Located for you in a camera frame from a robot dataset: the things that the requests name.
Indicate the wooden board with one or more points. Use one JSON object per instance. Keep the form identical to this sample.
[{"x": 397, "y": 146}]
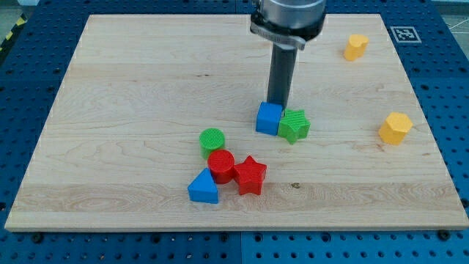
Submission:
[{"x": 121, "y": 144}]

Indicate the yellow hexagon block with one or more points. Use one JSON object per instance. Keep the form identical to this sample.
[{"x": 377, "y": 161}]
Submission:
[{"x": 395, "y": 128}]

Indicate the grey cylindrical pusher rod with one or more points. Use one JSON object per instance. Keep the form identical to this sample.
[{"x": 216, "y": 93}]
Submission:
[{"x": 282, "y": 66}]

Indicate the blue triangle block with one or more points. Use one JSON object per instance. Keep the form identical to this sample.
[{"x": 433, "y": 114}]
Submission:
[{"x": 203, "y": 188}]

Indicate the green star block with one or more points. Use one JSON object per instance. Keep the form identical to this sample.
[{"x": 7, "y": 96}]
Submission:
[{"x": 293, "y": 125}]

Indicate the red cylinder block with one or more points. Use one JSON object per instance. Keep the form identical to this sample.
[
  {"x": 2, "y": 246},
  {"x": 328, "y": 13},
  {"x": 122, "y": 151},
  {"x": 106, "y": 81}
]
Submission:
[{"x": 221, "y": 165}]

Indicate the blue cube block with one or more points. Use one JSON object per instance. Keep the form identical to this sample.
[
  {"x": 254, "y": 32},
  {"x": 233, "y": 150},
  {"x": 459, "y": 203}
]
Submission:
[{"x": 268, "y": 118}]

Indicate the white fiducial marker tag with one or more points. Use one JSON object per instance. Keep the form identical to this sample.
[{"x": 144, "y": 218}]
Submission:
[{"x": 405, "y": 34}]

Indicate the green cylinder block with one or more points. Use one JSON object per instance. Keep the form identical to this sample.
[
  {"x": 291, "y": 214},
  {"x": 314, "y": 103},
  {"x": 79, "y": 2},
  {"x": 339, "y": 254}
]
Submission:
[{"x": 211, "y": 139}]

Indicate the yellow heart block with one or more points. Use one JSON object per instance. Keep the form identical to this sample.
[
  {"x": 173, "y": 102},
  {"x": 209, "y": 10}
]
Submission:
[{"x": 355, "y": 47}]

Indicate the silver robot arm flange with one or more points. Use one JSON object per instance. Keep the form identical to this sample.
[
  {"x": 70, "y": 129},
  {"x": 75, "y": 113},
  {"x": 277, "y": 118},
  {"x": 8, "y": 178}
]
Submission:
[{"x": 288, "y": 23}]

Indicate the red star block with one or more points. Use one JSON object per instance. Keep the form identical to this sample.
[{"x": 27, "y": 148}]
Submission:
[{"x": 249, "y": 175}]

